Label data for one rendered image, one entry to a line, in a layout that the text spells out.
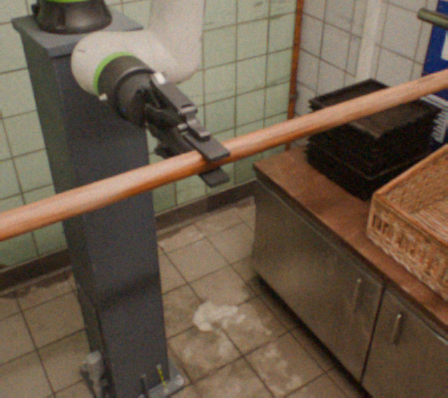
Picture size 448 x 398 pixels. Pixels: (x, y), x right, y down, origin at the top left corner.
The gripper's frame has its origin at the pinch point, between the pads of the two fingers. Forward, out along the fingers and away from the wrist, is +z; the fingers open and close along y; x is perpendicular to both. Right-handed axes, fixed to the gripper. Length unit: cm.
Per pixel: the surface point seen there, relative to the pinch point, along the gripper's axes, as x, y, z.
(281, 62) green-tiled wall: -107, 55, -119
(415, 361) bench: -59, 81, 4
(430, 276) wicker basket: -64, 58, -2
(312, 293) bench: -59, 93, -36
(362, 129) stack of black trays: -74, 39, -40
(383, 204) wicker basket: -64, 48, -20
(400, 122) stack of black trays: -88, 40, -38
